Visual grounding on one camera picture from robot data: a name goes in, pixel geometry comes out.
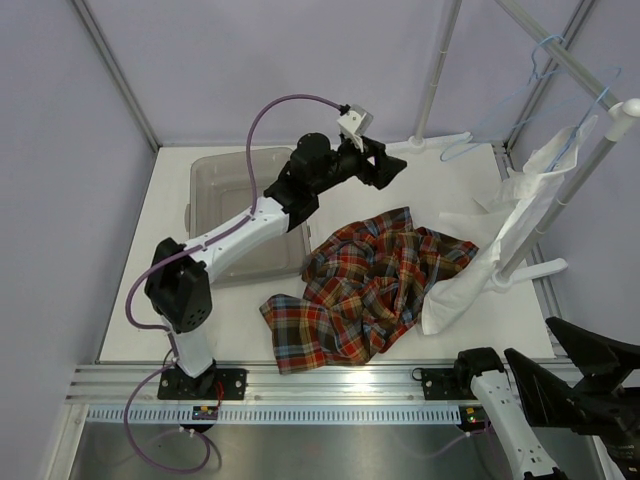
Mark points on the white slotted cable duct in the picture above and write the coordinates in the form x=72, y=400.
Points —
x=279, y=415

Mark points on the light blue wire hanger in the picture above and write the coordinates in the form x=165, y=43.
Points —
x=494, y=126

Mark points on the left aluminium frame post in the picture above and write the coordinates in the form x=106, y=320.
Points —
x=98, y=39

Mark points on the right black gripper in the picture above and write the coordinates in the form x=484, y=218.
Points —
x=611, y=408

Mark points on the right aluminium frame post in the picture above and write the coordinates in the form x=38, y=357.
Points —
x=571, y=32

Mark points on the white clothes rack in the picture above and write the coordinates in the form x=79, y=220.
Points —
x=560, y=60

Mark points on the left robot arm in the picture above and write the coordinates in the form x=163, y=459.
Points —
x=182, y=273

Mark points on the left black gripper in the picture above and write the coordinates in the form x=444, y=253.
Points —
x=383, y=167

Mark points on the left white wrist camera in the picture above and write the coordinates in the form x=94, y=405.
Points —
x=353, y=123

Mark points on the grey translucent plastic bin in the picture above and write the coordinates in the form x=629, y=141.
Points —
x=220, y=189

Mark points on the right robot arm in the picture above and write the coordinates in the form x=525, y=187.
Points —
x=487, y=376

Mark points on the red plaid shirt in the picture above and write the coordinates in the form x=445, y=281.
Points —
x=364, y=289

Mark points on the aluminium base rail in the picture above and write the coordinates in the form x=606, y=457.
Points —
x=387, y=383

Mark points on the aluminium frame post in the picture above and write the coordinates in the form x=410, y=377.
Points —
x=98, y=39
x=571, y=32

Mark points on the white shirt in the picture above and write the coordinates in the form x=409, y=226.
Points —
x=510, y=215

